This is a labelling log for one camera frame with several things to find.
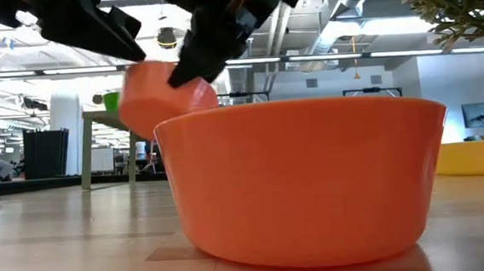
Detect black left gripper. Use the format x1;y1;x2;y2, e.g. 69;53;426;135
14;0;147;71

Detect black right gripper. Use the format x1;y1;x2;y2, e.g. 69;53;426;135
162;0;291;89

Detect green plastic mini bowl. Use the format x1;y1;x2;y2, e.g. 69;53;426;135
101;90;122;112

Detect orange plastic mini bowl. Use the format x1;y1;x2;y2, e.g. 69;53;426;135
153;89;458;271
115;55;222;144

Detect yellow plastic mini bowl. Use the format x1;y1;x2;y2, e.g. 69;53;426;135
433;139;484;180

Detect black ceiling mounted device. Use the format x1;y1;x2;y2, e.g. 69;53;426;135
20;95;49;113

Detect white building column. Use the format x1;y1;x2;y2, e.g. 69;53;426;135
47;91;89;178

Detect white plastic bucket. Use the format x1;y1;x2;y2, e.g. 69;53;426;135
134;141;148;161

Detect black cabinet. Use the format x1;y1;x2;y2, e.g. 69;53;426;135
21;126;73;181

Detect long linear ceiling light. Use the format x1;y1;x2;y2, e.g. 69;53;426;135
0;37;484;88

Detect computer monitor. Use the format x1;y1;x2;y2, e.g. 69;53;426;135
460;101;484;130

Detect silver corrugated ventilation duct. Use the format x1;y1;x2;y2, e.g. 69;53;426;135
226;64;257;95

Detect black ceiling fixture yellow cable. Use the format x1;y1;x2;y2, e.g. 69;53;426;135
156;26;179;50

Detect yellow hanging ceiling cord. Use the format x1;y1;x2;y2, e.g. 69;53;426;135
349;35;362;81

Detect black metal frame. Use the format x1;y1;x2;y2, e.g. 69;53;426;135
342;85;404;103

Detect black aluminium table frame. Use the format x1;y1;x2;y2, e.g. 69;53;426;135
0;168;170;199

